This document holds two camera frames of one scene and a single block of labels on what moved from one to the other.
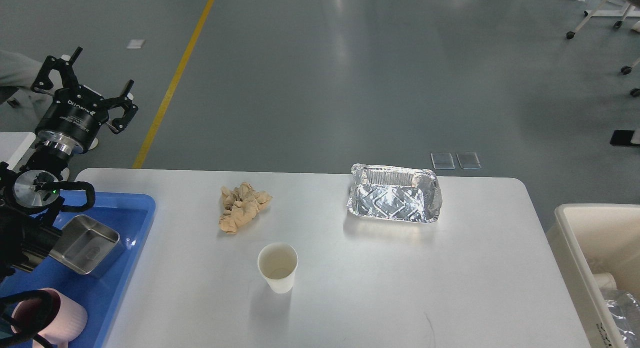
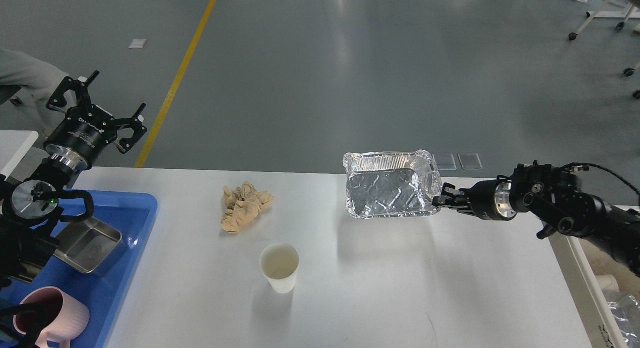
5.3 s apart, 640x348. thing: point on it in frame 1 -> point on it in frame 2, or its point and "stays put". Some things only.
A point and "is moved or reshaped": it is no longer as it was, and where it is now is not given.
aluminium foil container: (391, 193) is moved or reshaped
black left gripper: (72, 119) -> (85, 130)
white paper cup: (277, 263) stays put
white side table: (13, 145) stays put
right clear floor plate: (468, 160) stays put
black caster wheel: (626, 69) stays put
